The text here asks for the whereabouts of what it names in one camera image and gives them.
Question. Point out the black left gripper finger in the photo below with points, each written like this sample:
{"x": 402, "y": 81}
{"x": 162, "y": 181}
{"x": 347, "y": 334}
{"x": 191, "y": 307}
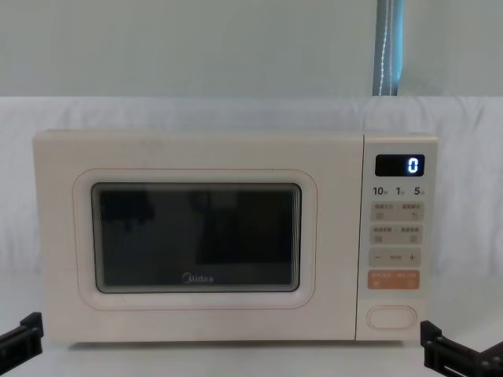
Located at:
{"x": 31, "y": 330}

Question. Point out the cream microwave oven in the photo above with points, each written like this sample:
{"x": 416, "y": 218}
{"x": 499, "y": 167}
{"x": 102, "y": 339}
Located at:
{"x": 196, "y": 157}

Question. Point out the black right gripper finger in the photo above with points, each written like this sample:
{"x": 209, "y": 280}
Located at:
{"x": 432, "y": 334}
{"x": 496, "y": 361}

